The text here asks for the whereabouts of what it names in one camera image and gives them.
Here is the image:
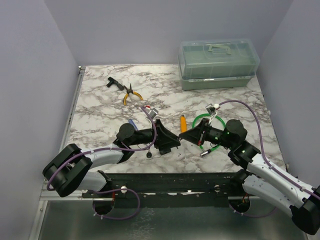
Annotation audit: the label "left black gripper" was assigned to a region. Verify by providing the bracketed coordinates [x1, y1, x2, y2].
[128, 119, 181, 150]

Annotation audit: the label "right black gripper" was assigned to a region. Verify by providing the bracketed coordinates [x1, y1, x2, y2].
[179, 118, 235, 150]

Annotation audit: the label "green cable lock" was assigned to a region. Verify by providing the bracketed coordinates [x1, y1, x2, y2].
[192, 113, 226, 158]

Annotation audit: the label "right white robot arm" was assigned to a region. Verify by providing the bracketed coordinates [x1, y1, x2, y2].
[179, 118, 320, 235]

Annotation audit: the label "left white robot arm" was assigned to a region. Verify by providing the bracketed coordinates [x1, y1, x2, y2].
[42, 119, 181, 198]

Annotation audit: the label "orange utility knife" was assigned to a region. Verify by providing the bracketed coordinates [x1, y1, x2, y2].
[180, 115, 188, 133]

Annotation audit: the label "blue red screwdriver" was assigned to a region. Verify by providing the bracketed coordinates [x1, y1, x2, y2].
[127, 118, 154, 160]

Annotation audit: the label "clear green plastic toolbox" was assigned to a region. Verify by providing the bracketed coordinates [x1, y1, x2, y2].
[178, 39, 260, 91]

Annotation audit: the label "black t-shaped tool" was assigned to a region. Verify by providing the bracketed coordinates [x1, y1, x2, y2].
[106, 77, 125, 91]

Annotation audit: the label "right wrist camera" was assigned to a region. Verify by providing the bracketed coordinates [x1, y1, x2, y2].
[205, 103, 221, 122]

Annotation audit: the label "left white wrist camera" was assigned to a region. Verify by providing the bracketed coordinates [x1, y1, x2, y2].
[148, 108, 159, 120]

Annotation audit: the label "black mounting rail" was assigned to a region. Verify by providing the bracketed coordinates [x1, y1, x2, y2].
[51, 169, 266, 210]

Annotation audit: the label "yellow handled pliers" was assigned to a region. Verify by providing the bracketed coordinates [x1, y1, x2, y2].
[123, 83, 144, 105]

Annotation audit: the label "left aluminium extrusion rail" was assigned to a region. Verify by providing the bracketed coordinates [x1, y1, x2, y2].
[57, 65, 86, 154]

